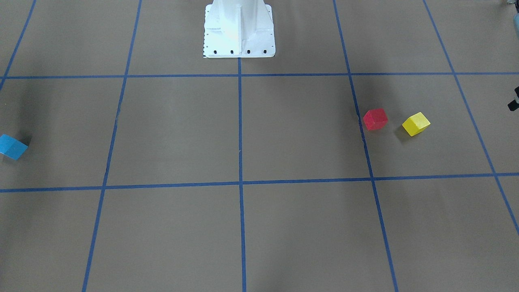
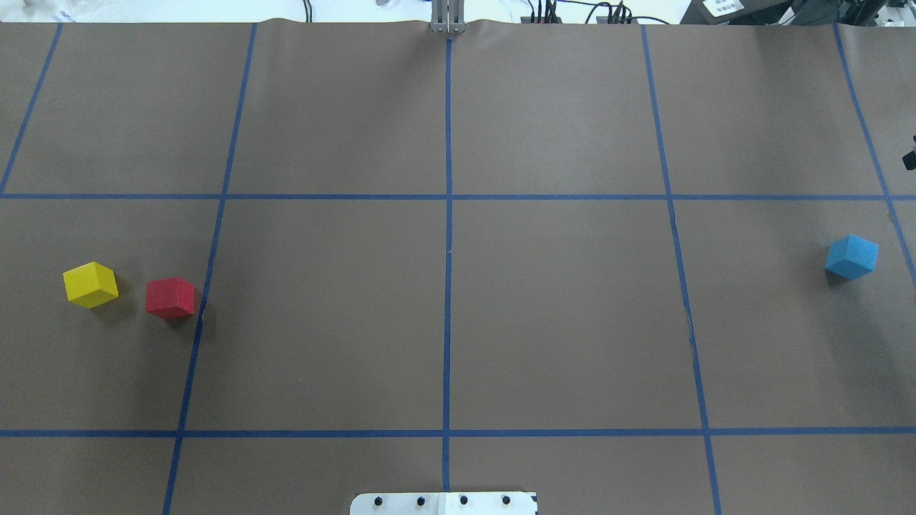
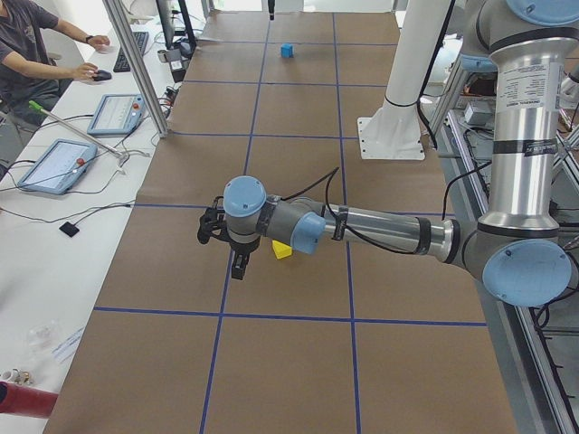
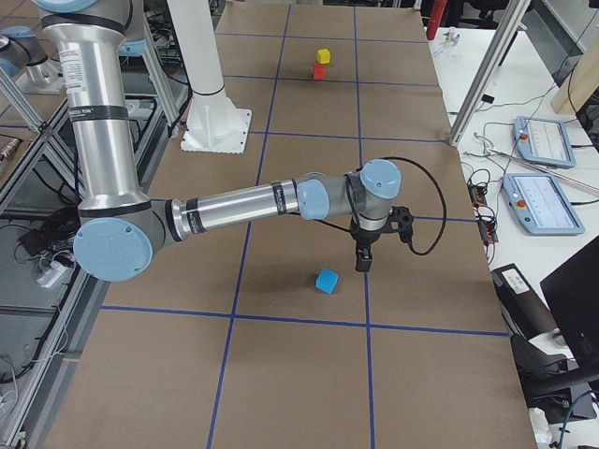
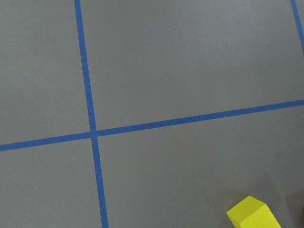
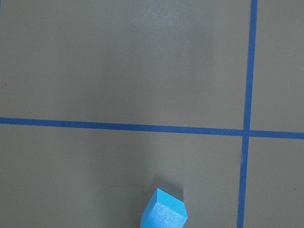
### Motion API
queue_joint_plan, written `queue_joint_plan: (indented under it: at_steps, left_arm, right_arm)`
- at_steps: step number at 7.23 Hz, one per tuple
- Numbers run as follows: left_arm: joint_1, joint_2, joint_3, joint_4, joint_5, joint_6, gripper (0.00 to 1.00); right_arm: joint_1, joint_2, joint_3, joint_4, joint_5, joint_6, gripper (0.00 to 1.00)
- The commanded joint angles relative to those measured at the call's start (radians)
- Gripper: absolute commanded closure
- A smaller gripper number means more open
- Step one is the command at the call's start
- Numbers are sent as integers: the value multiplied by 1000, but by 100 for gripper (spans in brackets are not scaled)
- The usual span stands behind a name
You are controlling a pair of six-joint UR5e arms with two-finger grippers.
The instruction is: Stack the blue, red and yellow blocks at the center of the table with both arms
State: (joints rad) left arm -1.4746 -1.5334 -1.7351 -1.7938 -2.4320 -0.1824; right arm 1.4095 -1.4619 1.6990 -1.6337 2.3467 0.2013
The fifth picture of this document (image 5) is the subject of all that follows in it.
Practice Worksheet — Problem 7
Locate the yellow wooden block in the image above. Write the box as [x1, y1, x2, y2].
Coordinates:
[226, 196, 281, 228]

